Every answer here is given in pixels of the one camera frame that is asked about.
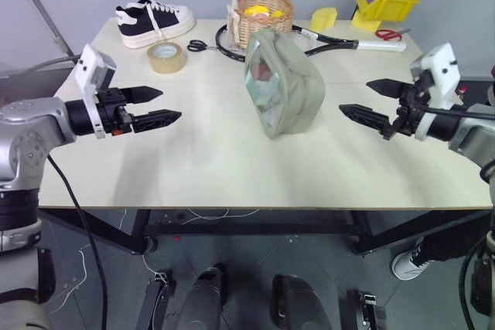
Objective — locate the yellow item in basket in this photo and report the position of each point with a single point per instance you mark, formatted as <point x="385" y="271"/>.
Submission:
<point x="257" y="10"/>

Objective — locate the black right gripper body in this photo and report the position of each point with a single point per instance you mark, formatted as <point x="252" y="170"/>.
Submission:
<point x="408" y="114"/>

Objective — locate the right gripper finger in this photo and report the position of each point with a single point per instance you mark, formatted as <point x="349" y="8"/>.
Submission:
<point x="367" y="116"/>
<point x="386" y="87"/>

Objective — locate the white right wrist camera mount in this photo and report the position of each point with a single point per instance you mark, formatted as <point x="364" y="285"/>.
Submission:
<point x="444" y="71"/>

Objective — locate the dark trouser leg of bystander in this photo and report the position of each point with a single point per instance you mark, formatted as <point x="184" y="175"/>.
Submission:
<point x="448" y="247"/>

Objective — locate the black metal table frame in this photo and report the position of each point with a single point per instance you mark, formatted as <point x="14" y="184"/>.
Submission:
<point x="247" y="227"/>

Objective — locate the grey-green fabric pouch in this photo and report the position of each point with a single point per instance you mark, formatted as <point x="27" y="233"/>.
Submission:
<point x="295" y="86"/>

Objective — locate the grey metal pole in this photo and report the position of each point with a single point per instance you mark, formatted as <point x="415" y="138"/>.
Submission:
<point x="46" y="9"/>

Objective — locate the yellow plastic bin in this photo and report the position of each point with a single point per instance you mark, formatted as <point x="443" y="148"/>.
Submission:
<point x="390" y="7"/>

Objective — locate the white shoe of bystander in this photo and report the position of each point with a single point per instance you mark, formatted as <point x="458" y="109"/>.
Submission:
<point x="410" y="264"/>

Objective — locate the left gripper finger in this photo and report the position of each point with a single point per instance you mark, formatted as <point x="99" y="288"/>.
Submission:
<point x="143" y="94"/>
<point x="154" y="120"/>

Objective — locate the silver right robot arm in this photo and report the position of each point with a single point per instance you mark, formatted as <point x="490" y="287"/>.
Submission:
<point x="470" y="133"/>

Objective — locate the black racket with white grip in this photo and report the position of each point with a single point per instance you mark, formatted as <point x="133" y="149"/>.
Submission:
<point x="381" y="45"/>

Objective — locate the black and white sneaker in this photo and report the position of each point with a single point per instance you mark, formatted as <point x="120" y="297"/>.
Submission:
<point x="166" y="21"/>

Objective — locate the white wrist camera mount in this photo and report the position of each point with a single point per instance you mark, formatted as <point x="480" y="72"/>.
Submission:
<point x="444" y="71"/>
<point x="91" y="69"/>

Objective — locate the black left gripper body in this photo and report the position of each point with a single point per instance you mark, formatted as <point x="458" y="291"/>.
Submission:
<point x="112" y="114"/>

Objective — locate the dark rounded robot foot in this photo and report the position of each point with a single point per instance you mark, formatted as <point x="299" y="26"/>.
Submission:
<point x="205" y="299"/>
<point x="294" y="303"/>

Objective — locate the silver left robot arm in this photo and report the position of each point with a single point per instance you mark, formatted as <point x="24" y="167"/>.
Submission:
<point x="27" y="129"/>

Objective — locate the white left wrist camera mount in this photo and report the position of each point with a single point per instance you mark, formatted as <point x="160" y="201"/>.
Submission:
<point x="91" y="69"/>

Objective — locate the brown packing tape roll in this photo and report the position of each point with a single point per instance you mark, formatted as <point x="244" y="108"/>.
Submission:
<point x="167" y="62"/>

